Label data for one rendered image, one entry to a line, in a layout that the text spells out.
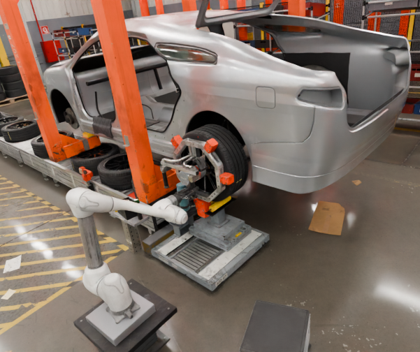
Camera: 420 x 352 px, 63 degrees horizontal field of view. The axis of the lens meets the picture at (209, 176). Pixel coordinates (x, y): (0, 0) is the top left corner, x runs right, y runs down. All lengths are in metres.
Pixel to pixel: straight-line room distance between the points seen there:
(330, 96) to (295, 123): 0.32
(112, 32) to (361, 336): 2.77
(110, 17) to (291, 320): 2.41
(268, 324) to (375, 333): 0.82
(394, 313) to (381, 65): 2.36
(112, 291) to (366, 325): 1.74
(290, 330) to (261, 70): 1.70
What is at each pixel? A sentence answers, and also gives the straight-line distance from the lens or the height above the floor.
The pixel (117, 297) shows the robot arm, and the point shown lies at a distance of 2.37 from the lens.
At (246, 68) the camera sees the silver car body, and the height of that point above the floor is 1.67.
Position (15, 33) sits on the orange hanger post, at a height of 2.07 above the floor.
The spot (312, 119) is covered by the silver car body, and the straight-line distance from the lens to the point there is 2.43.
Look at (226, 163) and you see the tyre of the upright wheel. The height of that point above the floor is 0.96.
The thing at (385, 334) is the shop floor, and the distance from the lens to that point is 2.80.
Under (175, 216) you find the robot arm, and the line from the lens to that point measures 2.37.
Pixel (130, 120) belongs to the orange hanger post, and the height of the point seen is 1.33.
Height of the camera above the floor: 2.09
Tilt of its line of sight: 26 degrees down
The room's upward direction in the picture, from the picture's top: 7 degrees counter-clockwise
